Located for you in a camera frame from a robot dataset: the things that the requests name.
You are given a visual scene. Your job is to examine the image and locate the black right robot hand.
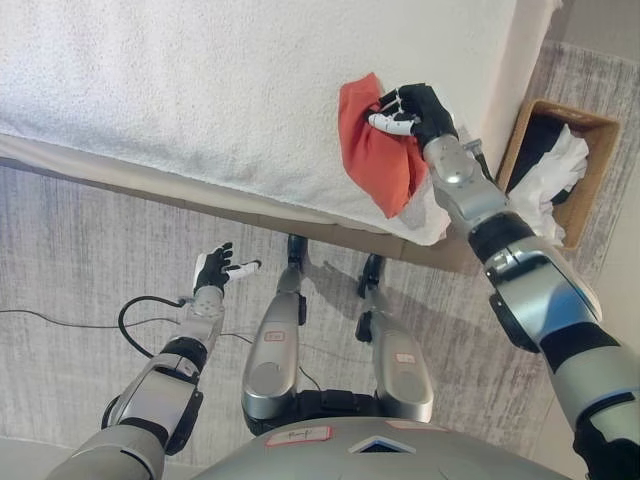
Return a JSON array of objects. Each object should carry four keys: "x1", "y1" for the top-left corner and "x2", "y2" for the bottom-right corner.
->
[{"x1": 367, "y1": 83, "x2": 460, "y2": 151}]

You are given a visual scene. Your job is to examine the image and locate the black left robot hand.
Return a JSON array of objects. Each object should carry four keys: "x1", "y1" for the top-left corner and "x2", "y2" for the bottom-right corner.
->
[{"x1": 193, "y1": 242, "x2": 263, "y2": 296}]

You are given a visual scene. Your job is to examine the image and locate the orange cloth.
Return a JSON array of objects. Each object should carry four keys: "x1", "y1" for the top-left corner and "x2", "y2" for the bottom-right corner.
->
[{"x1": 338, "y1": 72, "x2": 429, "y2": 220}]

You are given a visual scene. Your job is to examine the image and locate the white towel-covered bed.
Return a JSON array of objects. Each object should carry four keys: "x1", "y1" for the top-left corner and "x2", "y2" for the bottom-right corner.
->
[{"x1": 0, "y1": 0, "x2": 577, "y2": 274}]

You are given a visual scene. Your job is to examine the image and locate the black clothes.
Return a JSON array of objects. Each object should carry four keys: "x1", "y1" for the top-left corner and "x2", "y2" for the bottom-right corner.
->
[{"x1": 509, "y1": 113, "x2": 577, "y2": 207}]

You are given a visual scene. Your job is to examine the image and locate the cream bed sheet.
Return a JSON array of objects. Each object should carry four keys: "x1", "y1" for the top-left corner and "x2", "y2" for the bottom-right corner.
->
[{"x1": 0, "y1": 0, "x2": 562, "y2": 227}]

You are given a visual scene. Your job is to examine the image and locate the white clothes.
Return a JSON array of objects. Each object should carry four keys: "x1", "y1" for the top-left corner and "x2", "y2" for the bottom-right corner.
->
[{"x1": 504, "y1": 123, "x2": 592, "y2": 247}]

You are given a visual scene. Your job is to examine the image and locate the brown wicker basket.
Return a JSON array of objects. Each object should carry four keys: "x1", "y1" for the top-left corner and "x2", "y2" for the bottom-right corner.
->
[{"x1": 494, "y1": 98, "x2": 623, "y2": 251}]

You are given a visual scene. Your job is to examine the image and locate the black left robot foot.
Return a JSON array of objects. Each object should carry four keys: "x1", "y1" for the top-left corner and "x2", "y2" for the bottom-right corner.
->
[{"x1": 286, "y1": 233, "x2": 309, "y2": 274}]

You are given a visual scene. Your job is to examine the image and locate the black robot foot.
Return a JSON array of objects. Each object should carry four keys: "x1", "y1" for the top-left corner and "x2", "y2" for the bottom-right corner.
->
[
  {"x1": 357, "y1": 253, "x2": 386, "y2": 301},
  {"x1": 286, "y1": 233, "x2": 309, "y2": 274}
]

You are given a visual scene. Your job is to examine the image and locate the silver left robot leg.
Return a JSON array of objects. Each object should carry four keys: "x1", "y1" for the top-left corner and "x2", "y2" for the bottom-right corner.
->
[{"x1": 241, "y1": 264, "x2": 308, "y2": 422}]

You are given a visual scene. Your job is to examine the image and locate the silver robot leg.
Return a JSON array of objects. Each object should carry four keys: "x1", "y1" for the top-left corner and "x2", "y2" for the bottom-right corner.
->
[
  {"x1": 241, "y1": 264, "x2": 308, "y2": 422},
  {"x1": 355, "y1": 294, "x2": 435, "y2": 424}
]

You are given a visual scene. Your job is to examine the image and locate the grey cloth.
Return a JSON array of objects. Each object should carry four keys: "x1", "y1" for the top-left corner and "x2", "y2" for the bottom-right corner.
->
[{"x1": 397, "y1": 182, "x2": 435, "y2": 232}]

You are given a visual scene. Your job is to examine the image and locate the grey rug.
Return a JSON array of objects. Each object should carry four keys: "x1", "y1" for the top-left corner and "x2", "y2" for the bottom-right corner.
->
[{"x1": 0, "y1": 39, "x2": 640, "y2": 452}]

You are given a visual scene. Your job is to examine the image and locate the black right robot foot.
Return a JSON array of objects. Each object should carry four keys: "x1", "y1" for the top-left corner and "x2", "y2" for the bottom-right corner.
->
[{"x1": 357, "y1": 253, "x2": 386, "y2": 301}]

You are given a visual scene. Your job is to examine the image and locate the white fluffy blanket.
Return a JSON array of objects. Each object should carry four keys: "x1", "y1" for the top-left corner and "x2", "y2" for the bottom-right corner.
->
[{"x1": 0, "y1": 0, "x2": 564, "y2": 247}]

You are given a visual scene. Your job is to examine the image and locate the silver right robot leg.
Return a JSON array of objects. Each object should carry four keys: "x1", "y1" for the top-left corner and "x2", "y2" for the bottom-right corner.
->
[{"x1": 355, "y1": 294, "x2": 435, "y2": 424}]

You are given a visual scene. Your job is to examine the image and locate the silver robot torso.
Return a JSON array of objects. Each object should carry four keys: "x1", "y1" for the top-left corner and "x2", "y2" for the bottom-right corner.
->
[{"x1": 189, "y1": 389, "x2": 572, "y2": 480}]

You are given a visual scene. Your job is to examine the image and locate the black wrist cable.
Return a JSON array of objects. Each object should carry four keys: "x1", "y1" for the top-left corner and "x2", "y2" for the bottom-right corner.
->
[
  {"x1": 463, "y1": 139, "x2": 502, "y2": 187},
  {"x1": 118, "y1": 295, "x2": 184, "y2": 359}
]

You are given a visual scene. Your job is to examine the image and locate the thin black floor cable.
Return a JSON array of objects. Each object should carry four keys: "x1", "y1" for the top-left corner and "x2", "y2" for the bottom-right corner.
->
[{"x1": 0, "y1": 309, "x2": 322, "y2": 392}]

